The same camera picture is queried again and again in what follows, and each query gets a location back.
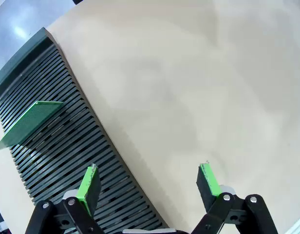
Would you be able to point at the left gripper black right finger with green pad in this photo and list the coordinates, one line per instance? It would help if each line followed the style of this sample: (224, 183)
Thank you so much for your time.
(208, 187)

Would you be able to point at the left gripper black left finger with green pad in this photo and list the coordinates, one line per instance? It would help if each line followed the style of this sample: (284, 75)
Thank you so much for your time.
(88, 192)

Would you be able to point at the green PCB board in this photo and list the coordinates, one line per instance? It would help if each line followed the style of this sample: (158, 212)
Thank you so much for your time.
(28, 124)

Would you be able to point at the black slotted PCB rack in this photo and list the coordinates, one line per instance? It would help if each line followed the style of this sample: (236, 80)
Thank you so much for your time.
(67, 136)

